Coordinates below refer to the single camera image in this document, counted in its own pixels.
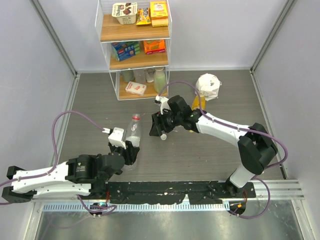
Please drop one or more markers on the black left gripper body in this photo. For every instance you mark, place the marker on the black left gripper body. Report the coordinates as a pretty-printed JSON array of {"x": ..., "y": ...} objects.
[{"x": 114, "y": 149}]

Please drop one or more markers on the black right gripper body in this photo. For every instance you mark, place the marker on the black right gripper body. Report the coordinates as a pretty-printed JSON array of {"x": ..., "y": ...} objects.
[{"x": 169, "y": 120}]

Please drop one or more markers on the blue white bottle cap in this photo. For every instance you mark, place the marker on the blue white bottle cap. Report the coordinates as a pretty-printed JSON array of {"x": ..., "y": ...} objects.
[{"x": 163, "y": 137}]

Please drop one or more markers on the clear bottle red label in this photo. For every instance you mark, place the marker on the clear bottle red label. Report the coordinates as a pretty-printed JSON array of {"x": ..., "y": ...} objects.
[{"x": 133, "y": 134}]

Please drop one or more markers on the yellow honey pomelo bottle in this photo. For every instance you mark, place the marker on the yellow honey pomelo bottle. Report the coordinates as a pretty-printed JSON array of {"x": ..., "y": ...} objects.
[{"x": 198, "y": 102}]

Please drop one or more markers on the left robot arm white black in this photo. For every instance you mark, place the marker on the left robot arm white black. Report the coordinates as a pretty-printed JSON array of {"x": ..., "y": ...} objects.
[{"x": 86, "y": 176}]

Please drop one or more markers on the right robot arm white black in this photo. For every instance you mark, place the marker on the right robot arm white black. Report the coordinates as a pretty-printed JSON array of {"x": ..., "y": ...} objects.
[{"x": 256, "y": 148}]

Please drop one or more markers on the pale green bottle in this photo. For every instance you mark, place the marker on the pale green bottle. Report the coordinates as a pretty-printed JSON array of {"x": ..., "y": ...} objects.
[{"x": 159, "y": 80}]

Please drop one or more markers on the white pink soap box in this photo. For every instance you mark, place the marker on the white pink soap box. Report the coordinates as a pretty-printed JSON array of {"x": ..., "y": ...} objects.
[{"x": 136, "y": 88}]

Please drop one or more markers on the small white cup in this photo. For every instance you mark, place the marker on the small white cup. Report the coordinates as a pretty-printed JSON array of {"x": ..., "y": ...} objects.
[{"x": 149, "y": 75}]

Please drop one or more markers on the clear plastic cup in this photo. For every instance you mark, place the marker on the clear plastic cup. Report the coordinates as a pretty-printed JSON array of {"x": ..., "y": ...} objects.
[{"x": 139, "y": 75}]

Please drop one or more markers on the crumpled white paper bag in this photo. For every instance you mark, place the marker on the crumpled white paper bag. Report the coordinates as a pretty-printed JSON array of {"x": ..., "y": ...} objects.
[{"x": 208, "y": 86}]

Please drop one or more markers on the frosted green jar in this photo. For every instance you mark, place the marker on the frosted green jar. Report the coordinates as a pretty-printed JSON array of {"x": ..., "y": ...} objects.
[{"x": 128, "y": 76}]

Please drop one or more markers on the orange cracker box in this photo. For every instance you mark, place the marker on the orange cracker box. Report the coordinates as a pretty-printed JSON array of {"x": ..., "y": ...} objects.
[{"x": 154, "y": 46}]

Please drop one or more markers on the yellow snack packet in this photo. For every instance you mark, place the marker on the yellow snack packet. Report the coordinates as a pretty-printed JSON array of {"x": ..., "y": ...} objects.
[{"x": 143, "y": 17}]

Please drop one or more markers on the yellow orange box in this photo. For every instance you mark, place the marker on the yellow orange box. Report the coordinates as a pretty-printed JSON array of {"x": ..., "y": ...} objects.
[{"x": 159, "y": 13}]

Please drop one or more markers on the white yogurt tub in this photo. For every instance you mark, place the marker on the white yogurt tub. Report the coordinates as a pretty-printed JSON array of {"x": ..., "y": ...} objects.
[{"x": 125, "y": 12}]

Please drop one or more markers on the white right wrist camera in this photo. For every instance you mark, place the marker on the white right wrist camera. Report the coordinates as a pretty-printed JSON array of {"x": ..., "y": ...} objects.
[{"x": 162, "y": 102}]

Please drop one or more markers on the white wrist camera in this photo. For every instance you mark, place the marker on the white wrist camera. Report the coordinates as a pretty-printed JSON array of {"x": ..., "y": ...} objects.
[
  {"x": 115, "y": 136},
  {"x": 162, "y": 102}
]

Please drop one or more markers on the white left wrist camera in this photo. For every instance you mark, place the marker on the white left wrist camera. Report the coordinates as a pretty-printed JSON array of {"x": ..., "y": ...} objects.
[{"x": 115, "y": 136}]

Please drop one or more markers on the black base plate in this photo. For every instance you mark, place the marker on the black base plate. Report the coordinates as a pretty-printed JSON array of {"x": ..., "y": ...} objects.
[{"x": 172, "y": 192}]

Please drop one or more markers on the white slotted cable duct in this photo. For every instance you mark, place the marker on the white slotted cable duct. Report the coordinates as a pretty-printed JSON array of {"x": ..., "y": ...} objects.
[{"x": 184, "y": 206}]

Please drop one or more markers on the white wire shelf rack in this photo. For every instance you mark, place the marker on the white wire shelf rack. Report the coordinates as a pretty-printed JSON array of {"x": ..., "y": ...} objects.
[{"x": 135, "y": 37}]

